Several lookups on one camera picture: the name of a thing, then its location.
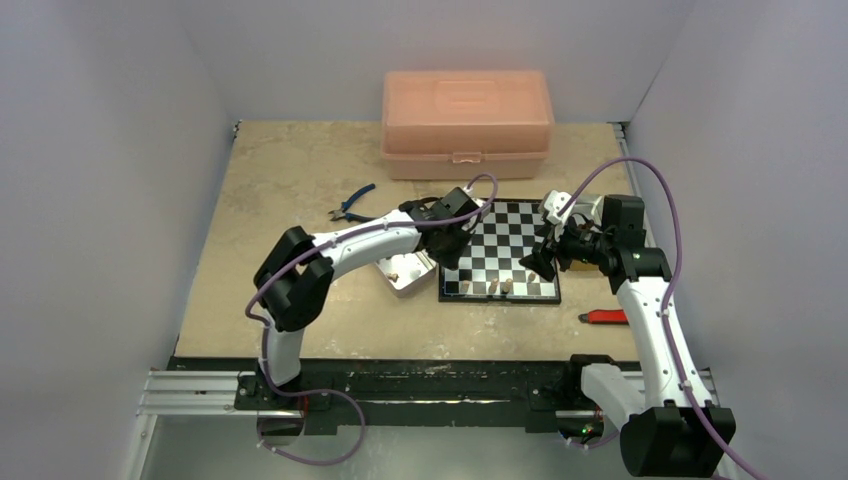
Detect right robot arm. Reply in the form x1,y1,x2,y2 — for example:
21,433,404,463
520,190,736,478

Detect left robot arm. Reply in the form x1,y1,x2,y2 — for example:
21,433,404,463
245,186,492,409

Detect black white chess board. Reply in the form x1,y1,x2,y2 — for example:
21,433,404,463
437,198,561,305

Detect gold metal tin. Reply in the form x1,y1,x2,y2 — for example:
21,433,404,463
569,260,598,272

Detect silver pink metal tin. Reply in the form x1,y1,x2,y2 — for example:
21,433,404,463
374,252,437,298

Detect red black utility knife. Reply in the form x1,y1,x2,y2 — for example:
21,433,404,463
578,309,628,325

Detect pink plastic storage box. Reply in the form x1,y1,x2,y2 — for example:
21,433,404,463
380,70,555,180

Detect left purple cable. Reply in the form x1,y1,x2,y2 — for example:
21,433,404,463
243,172,500,468

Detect purple cable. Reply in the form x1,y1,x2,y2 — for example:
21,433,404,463
243,172,500,468
559,156,770,480

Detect blue handled cutting pliers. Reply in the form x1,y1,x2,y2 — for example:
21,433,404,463
327,183,377,225

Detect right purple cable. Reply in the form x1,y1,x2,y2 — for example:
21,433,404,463
559,156,770,480

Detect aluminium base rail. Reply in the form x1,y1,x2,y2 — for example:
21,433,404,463
135,357,720,439

